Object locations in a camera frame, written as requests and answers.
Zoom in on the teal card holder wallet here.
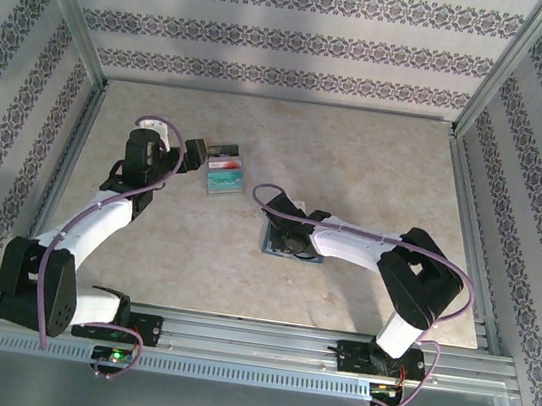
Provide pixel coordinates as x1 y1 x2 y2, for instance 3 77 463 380
259 221 327 267

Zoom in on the red white card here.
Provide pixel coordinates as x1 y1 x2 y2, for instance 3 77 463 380
206 152 245 174

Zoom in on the teal card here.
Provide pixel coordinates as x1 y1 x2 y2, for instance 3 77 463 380
203 165 246 196

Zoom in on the clear acrylic card box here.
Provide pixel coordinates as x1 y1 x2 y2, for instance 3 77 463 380
199 139 252 202

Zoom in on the right controller board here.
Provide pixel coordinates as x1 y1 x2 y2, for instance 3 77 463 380
366 380 407 406

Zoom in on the controller board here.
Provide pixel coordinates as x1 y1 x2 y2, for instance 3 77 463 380
366 380 407 406
90 343 136 367

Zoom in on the left controller board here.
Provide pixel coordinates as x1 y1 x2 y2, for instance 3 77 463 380
90 343 136 367

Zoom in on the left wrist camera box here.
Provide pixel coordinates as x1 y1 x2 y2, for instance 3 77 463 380
133 113 174 143

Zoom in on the aluminium left side rail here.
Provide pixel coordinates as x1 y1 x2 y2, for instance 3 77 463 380
3 71 112 302

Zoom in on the aluminium back frame rail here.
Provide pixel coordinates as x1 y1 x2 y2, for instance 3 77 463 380
100 68 458 132

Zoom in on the aluminium mounting rail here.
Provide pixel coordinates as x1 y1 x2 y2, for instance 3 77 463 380
0 282 528 403

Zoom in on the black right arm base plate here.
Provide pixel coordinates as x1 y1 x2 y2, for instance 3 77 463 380
333 337 432 386

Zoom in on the slotted grey cable duct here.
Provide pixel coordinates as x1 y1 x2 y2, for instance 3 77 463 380
0 329 374 405

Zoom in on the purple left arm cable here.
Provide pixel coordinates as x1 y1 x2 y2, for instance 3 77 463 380
27 101 198 388

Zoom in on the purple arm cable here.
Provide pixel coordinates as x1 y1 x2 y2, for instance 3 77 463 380
27 101 198 388
223 181 487 406

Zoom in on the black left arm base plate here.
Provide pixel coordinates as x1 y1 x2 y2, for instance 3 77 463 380
69 303 167 350

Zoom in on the aluminium left frame post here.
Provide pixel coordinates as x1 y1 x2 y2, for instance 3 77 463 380
8 0 121 90

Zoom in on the aluminium frame post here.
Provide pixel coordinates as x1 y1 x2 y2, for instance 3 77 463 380
8 0 121 90
449 0 542 149

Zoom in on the aluminium right side rail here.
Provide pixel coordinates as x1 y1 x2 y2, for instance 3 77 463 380
419 129 533 359

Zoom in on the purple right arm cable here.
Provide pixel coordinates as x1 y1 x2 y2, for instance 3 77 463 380
223 181 487 406

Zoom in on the aluminium right frame post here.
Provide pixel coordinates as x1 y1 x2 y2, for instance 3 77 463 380
449 0 542 149

